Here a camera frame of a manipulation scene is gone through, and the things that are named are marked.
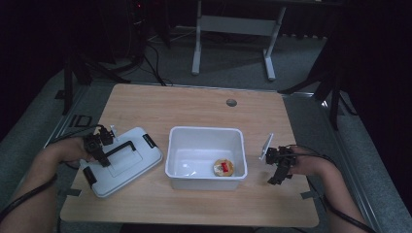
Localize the black tripod stand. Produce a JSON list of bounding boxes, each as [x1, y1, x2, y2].
[[54, 45, 131, 117], [278, 38, 359, 131]]

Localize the black floor tape marks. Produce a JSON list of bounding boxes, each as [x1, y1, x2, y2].
[[68, 114, 94, 128]]

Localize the metal floor rail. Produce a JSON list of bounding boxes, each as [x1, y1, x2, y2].
[[281, 91, 385, 233], [44, 83, 90, 148]]

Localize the small red yellow toy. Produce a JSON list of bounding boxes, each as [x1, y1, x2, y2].
[[213, 158, 235, 178]]

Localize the person's right hand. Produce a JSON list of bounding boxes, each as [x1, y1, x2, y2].
[[289, 145, 335, 178]]

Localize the white plastic storage bin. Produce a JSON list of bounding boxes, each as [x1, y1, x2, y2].
[[164, 125, 249, 191]]

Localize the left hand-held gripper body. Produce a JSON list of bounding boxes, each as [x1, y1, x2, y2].
[[82, 124, 119, 156]]

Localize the person's left hand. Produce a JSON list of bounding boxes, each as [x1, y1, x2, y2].
[[48, 136, 98, 170]]

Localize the black floor cables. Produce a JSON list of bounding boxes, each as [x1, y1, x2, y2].
[[142, 42, 174, 87]]

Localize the dark equipment rack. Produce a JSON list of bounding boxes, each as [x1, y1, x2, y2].
[[96, 0, 149, 64]]

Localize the white metal desk frame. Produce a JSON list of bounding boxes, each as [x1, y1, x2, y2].
[[190, 0, 288, 82]]

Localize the white lid with black handle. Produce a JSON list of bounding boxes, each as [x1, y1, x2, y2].
[[79, 126, 164, 199]]

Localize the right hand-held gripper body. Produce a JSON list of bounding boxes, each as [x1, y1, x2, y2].
[[258, 132, 298, 175]]

